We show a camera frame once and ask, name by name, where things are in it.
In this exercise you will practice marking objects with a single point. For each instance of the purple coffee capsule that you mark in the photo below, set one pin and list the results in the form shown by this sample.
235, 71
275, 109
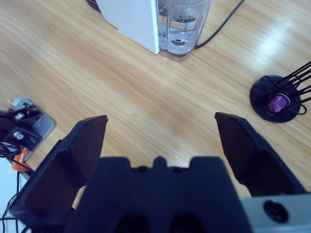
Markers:
278, 103

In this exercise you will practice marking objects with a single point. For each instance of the white capsule coffee machine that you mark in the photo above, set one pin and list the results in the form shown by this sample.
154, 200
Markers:
131, 19

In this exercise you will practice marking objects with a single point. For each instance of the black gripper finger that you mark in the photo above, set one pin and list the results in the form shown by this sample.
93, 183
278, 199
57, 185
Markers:
73, 155
245, 150

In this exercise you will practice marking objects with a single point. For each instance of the black camera post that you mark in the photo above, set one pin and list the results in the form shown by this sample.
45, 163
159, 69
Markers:
14, 126

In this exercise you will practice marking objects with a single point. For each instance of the clear water tank dark lid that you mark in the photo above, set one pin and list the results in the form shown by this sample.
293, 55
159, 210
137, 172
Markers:
182, 29

